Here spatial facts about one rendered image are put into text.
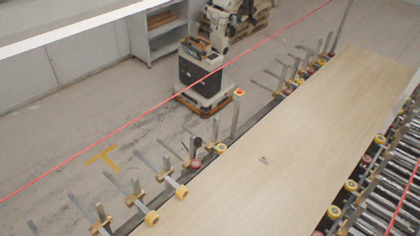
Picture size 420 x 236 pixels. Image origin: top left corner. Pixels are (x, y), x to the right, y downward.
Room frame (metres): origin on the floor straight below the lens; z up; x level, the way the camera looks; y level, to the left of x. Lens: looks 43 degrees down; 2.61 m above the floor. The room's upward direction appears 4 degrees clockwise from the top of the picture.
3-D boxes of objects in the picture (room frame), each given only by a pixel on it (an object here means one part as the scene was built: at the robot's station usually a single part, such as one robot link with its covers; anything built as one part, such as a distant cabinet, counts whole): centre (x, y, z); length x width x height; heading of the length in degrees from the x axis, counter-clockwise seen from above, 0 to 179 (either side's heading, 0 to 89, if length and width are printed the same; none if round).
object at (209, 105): (3.15, 0.09, 0.16); 0.67 x 0.64 x 0.25; 141
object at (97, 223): (0.79, 0.59, 0.95); 0.14 x 0.06 x 0.05; 141
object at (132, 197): (0.99, 0.43, 0.95); 0.14 x 0.06 x 0.05; 141
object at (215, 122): (1.59, -0.05, 0.89); 0.04 x 0.04 x 0.48; 51
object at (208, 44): (3.06, 0.16, 0.87); 0.23 x 0.15 x 0.11; 51
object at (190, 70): (3.08, 0.15, 0.59); 0.55 x 0.34 x 0.83; 51
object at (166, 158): (1.20, 0.26, 0.89); 0.04 x 0.04 x 0.48; 51
